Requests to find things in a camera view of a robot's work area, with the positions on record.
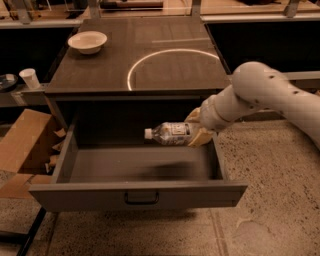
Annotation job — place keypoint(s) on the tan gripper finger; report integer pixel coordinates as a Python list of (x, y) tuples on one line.
[(201, 137), (194, 116)]

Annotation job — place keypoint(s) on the clear plastic water bottle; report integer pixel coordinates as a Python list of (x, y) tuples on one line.
[(170, 133)]

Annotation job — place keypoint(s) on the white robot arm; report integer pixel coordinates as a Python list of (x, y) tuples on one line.
[(255, 86)]

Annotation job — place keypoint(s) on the open grey top drawer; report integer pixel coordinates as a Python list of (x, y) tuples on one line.
[(94, 171)]

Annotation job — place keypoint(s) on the white ceramic bowl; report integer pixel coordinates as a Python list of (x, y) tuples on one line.
[(88, 42)]

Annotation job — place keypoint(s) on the brown cardboard box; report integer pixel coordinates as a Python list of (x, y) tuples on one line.
[(30, 150)]

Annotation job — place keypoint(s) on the white paper cup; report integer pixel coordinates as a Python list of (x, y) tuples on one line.
[(30, 78)]

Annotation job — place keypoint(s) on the dark round dish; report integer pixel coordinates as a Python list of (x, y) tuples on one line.
[(8, 82)]

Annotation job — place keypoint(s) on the black drawer handle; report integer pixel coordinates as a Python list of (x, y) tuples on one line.
[(141, 198)]

